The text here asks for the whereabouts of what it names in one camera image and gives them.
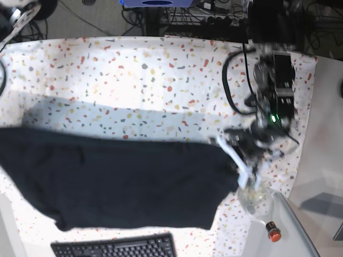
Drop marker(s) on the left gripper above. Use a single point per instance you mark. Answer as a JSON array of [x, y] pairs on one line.
[[255, 143]]

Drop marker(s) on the black t-shirt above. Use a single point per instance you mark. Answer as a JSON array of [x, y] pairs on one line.
[[83, 182]]

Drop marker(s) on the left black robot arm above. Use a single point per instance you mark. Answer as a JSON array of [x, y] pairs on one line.
[[274, 28]]

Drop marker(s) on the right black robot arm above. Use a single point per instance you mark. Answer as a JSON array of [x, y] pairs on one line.
[[15, 15]]

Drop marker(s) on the clear bottle orange cap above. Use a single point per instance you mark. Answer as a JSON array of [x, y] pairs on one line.
[[258, 203]]

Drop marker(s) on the terrazzo pattern tablecloth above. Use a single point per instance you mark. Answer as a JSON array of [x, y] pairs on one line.
[[135, 88]]

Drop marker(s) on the black power strip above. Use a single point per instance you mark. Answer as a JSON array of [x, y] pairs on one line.
[[220, 21]]

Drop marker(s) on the black computer keyboard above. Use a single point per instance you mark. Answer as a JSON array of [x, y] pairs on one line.
[[154, 245]]

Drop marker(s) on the blue box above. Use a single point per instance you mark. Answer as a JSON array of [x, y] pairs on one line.
[[159, 3]]

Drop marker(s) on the black wire rack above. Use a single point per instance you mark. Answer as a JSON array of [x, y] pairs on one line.
[[193, 16]]

